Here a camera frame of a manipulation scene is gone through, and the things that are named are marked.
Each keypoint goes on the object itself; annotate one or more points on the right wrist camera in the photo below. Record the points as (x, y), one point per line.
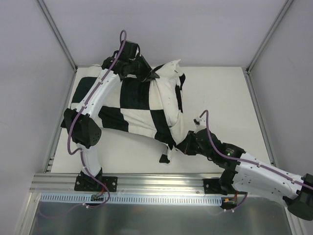
(200, 124)

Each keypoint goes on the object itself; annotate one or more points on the left aluminium frame post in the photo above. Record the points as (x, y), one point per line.
(54, 28)

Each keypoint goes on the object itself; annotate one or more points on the white slotted cable duct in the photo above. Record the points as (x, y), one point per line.
(88, 198)

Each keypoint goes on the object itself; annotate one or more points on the right aluminium frame post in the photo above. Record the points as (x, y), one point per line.
(278, 19)

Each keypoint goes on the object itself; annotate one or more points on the aluminium mounting rail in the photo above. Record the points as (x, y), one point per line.
(136, 184)

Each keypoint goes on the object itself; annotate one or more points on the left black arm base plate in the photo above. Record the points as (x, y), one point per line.
(84, 182)

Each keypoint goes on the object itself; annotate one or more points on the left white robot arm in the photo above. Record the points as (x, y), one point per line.
(83, 131)

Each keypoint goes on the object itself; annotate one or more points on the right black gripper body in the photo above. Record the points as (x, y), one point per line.
(190, 143)

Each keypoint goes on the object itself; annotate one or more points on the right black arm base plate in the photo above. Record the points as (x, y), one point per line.
(212, 186)

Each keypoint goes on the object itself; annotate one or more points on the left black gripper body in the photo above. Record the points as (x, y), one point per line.
(143, 71)

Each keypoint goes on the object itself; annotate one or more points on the black white checkered pillowcase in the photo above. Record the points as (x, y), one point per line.
(135, 107)

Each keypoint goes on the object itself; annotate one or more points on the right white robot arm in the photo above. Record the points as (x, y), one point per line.
(244, 173)

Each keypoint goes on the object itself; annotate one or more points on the aluminium frame post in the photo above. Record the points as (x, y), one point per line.
(278, 19)
(54, 28)

